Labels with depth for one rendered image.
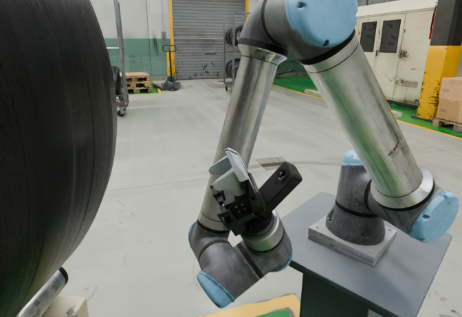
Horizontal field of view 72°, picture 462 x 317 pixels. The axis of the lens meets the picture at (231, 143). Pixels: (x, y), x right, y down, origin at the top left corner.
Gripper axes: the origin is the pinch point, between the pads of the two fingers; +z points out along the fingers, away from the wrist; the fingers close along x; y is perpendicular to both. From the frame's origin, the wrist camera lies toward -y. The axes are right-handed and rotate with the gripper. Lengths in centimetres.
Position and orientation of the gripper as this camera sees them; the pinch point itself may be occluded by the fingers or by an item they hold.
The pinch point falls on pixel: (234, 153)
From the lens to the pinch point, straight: 50.5
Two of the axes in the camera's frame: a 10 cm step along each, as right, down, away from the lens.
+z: -3.3, -6.5, -6.8
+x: -2.4, -6.4, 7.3
